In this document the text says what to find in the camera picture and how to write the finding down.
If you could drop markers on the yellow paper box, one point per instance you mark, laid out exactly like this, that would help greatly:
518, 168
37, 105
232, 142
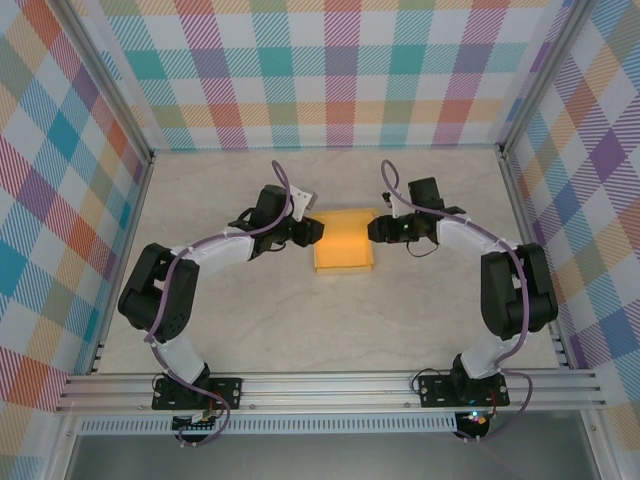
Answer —
342, 245

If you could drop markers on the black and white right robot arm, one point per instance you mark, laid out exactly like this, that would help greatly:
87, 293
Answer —
520, 300

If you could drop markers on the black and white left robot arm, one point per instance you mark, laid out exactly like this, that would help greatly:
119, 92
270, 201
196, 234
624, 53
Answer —
150, 300

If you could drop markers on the grey metal panel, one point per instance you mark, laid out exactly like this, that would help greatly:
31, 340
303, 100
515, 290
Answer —
325, 457

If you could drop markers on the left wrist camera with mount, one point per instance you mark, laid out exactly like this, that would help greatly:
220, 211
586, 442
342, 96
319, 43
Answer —
304, 202

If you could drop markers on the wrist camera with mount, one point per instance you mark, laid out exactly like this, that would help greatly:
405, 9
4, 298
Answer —
304, 202
392, 205

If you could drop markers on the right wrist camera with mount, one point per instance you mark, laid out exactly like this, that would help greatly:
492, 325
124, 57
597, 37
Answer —
392, 205

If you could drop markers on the aluminium right side rail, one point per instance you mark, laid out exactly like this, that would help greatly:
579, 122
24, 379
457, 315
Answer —
534, 250

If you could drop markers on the aluminium left side rail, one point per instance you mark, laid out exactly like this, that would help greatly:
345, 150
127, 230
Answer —
124, 250

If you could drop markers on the aluminium right frame post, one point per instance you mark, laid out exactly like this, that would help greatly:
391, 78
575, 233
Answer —
542, 75

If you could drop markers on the aluminium frame post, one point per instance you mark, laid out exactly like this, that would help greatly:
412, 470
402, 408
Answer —
542, 75
111, 75

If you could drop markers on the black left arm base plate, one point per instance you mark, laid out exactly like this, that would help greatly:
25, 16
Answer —
230, 392

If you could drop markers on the aluminium mounting rail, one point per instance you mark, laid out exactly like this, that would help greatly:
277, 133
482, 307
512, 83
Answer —
325, 392

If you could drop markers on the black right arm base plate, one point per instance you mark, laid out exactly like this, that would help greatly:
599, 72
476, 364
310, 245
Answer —
435, 392

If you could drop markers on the aluminium left frame post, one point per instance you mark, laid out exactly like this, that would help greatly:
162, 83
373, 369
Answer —
111, 75

